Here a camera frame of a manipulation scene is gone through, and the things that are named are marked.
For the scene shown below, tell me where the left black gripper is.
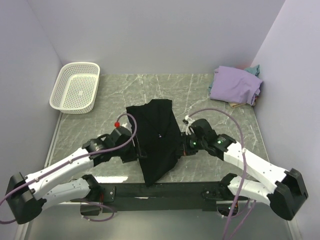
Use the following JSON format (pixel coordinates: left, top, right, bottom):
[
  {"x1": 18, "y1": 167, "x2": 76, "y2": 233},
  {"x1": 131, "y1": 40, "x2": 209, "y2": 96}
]
[{"x1": 113, "y1": 133, "x2": 148, "y2": 163}]

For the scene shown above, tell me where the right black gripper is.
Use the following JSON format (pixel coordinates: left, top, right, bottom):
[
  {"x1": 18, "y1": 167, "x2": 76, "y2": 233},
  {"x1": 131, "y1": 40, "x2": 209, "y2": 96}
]
[{"x1": 175, "y1": 131, "x2": 207, "y2": 156}]

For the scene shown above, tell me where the black floral t shirt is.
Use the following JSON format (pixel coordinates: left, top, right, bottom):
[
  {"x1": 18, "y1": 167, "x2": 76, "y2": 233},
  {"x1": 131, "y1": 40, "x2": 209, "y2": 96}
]
[{"x1": 126, "y1": 99, "x2": 181, "y2": 187}]

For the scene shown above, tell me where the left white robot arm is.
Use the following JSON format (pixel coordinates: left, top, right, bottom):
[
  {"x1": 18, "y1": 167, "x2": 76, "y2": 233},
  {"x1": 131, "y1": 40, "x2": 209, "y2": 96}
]
[{"x1": 5, "y1": 126, "x2": 147, "y2": 225}]

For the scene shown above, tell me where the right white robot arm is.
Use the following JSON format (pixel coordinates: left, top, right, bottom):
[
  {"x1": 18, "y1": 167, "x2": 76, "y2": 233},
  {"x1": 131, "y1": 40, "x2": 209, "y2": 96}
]
[{"x1": 180, "y1": 116, "x2": 309, "y2": 221}]

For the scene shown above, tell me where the tan folded garment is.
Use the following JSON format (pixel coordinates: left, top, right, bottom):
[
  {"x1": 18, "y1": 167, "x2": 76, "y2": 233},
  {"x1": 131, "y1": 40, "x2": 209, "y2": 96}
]
[{"x1": 228, "y1": 102, "x2": 250, "y2": 109}]

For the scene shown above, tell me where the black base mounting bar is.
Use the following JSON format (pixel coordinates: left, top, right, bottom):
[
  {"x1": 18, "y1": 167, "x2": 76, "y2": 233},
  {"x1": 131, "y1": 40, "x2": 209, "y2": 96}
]
[{"x1": 100, "y1": 181, "x2": 234, "y2": 211}]

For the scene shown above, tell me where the folded lavender t shirt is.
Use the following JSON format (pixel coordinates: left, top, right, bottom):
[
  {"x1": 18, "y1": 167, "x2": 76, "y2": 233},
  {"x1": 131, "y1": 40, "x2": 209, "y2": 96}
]
[{"x1": 208, "y1": 66, "x2": 263, "y2": 106}]

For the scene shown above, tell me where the white perforated plastic basket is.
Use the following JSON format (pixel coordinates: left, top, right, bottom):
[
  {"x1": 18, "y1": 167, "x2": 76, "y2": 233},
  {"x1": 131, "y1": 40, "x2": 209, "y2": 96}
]
[{"x1": 49, "y1": 62, "x2": 100, "y2": 115}]

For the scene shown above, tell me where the teal folded garment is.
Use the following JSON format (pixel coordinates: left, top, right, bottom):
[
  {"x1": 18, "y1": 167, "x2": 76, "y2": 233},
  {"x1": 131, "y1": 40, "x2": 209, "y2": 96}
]
[{"x1": 244, "y1": 64, "x2": 260, "y2": 77}]

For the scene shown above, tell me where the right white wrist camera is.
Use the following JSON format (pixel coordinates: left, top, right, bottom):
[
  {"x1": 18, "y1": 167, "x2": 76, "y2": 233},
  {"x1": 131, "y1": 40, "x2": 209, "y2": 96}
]
[{"x1": 183, "y1": 115, "x2": 195, "y2": 135}]

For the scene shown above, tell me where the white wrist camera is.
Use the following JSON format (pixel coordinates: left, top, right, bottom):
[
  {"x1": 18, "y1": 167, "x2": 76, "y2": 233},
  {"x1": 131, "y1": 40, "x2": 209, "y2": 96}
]
[
  {"x1": 114, "y1": 121, "x2": 131, "y2": 130},
  {"x1": 183, "y1": 115, "x2": 195, "y2": 135}
]

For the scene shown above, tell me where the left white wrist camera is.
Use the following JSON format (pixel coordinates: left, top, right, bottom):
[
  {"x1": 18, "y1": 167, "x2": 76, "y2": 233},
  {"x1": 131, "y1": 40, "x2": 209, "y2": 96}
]
[{"x1": 114, "y1": 121, "x2": 131, "y2": 130}]

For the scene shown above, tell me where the aluminium rail frame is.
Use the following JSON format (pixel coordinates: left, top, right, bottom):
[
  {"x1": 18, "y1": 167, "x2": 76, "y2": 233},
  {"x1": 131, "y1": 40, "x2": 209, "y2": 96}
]
[{"x1": 15, "y1": 198, "x2": 300, "y2": 240}]

